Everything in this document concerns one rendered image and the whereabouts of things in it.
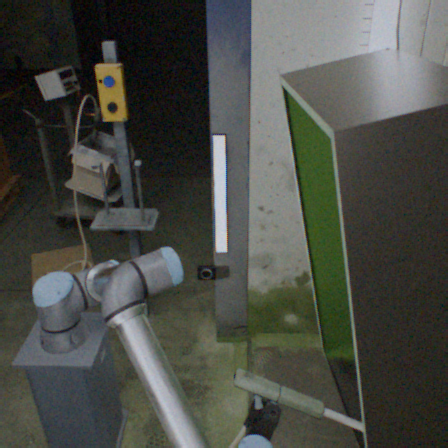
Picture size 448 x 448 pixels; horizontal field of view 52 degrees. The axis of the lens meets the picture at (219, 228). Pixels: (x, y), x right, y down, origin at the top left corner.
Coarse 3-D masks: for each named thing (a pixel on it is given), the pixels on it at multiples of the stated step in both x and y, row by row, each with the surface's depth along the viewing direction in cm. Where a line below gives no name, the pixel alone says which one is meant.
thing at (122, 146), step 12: (108, 48) 211; (120, 132) 230; (120, 144) 233; (120, 156) 236; (120, 168) 240; (132, 180) 245; (132, 192) 246; (132, 204) 250; (132, 240) 261; (132, 252) 265; (144, 300) 282; (144, 312) 287
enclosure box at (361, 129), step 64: (384, 64) 124; (320, 128) 152; (384, 128) 91; (320, 192) 163; (384, 192) 97; (320, 256) 176; (384, 256) 105; (320, 320) 192; (384, 320) 115; (384, 384) 126
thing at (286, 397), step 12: (240, 372) 148; (240, 384) 146; (252, 384) 146; (264, 384) 147; (276, 384) 149; (264, 396) 147; (276, 396) 146; (288, 396) 146; (300, 396) 148; (264, 408) 151; (300, 408) 147; (312, 408) 146; (324, 408) 148; (336, 420) 148; (348, 420) 148
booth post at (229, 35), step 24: (216, 0) 181; (240, 0) 181; (216, 24) 185; (240, 24) 185; (216, 48) 190; (240, 48) 189; (216, 72) 194; (240, 72) 194; (216, 96) 199; (240, 96) 199; (216, 120) 204; (240, 120) 204; (240, 144) 210; (240, 168) 215; (240, 192) 221; (240, 216) 228; (240, 240) 235; (216, 264) 242; (240, 264) 242; (216, 288) 250; (240, 288) 250; (216, 312) 259; (240, 312) 258; (216, 336) 267; (240, 336) 267
